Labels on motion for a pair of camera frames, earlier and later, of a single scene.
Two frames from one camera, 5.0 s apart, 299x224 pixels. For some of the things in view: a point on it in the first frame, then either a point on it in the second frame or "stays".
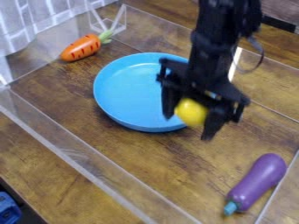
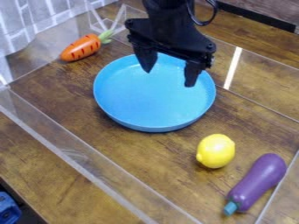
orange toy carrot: [86, 47] stays
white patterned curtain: [27, 19] stays
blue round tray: [127, 91] stays
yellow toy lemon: [191, 112] to [215, 150]
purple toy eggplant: [266, 172] stays
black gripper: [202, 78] to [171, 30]
